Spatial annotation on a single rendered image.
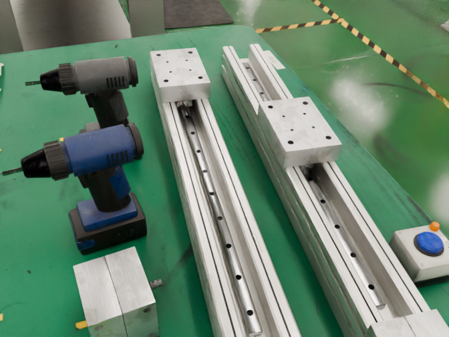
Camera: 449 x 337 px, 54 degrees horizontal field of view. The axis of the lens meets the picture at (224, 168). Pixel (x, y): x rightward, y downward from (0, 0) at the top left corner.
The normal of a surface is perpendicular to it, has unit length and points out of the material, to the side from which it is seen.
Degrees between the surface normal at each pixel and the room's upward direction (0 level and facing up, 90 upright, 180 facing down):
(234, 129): 0
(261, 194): 0
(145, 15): 90
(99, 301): 0
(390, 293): 90
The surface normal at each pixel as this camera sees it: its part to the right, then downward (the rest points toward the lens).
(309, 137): 0.04, -0.74
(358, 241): -0.97, 0.14
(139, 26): 0.34, 0.64
